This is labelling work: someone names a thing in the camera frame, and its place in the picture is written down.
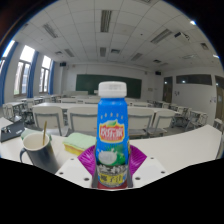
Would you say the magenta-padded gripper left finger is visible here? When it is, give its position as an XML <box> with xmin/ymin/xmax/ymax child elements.
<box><xmin>54</xmin><ymin>144</ymin><xmax>99</xmax><ymax>189</ymax></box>

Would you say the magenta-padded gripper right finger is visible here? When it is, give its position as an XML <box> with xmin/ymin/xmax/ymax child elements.
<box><xmin>127</xmin><ymin>144</ymin><xmax>167</xmax><ymax>189</ymax></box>

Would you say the blue drink bottle white cap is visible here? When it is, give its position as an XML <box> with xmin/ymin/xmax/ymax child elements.
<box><xmin>95</xmin><ymin>81</ymin><xmax>131</xmax><ymax>188</ymax></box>

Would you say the green and yellow sponge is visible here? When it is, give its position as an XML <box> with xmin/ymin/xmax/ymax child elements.
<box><xmin>62</xmin><ymin>132</ymin><xmax>98</xmax><ymax>157</ymax></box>

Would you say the dark blue mug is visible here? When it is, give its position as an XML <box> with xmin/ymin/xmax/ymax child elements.
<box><xmin>19</xmin><ymin>132</ymin><xmax>61</xmax><ymax>175</ymax></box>

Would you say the golden stirring stick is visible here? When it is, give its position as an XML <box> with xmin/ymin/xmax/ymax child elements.
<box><xmin>41</xmin><ymin>120</ymin><xmax>48</xmax><ymax>146</ymax></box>

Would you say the group of white classroom chairs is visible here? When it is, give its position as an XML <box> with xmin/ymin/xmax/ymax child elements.
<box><xmin>2</xmin><ymin>93</ymin><xmax>224</xmax><ymax>139</ymax></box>

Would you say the black case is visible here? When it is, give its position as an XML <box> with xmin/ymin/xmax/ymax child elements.
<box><xmin>0</xmin><ymin>119</ymin><xmax>26</xmax><ymax>144</ymax></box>

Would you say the dark door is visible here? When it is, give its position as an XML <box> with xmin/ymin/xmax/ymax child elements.
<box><xmin>162</xmin><ymin>76</ymin><xmax>175</xmax><ymax>104</ymax></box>

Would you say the dark green chalkboard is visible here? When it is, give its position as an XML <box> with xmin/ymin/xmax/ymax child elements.
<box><xmin>75</xmin><ymin>73</ymin><xmax>143</xmax><ymax>100</ymax></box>

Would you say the group of blue curtains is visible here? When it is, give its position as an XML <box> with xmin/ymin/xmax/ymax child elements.
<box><xmin>0</xmin><ymin>41</ymin><xmax>56</xmax><ymax>108</ymax></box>

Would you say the row of windows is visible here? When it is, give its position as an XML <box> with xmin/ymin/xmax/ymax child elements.
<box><xmin>0</xmin><ymin>39</ymin><xmax>53</xmax><ymax>98</ymax></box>

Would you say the ceiling projector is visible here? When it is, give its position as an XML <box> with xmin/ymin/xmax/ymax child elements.
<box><xmin>173</xmin><ymin>31</ymin><xmax>191</xmax><ymax>43</ymax></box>

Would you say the group of ceiling lights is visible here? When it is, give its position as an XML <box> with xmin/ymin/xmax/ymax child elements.
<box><xmin>41</xmin><ymin>0</ymin><xmax>209</xmax><ymax>64</ymax></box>

